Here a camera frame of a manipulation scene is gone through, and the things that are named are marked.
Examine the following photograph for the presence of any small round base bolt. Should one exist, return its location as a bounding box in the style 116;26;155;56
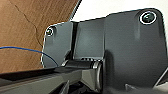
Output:
46;27;55;37

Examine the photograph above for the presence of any blue cable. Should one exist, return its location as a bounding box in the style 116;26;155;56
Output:
0;46;60;67

